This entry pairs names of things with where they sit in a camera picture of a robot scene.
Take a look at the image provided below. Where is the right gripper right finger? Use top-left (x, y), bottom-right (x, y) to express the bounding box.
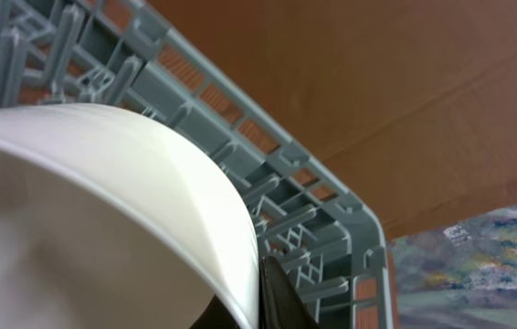
top-left (259, 256), bottom-right (318, 329)

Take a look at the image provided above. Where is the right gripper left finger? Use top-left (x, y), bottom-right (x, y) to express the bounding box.
top-left (190, 295), bottom-right (239, 329)

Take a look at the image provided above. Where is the white bowl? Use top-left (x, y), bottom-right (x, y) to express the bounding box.
top-left (0, 103), bottom-right (259, 328)

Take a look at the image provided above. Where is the grey dishwasher rack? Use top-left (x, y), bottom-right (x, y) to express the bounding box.
top-left (0, 0), bottom-right (396, 328)

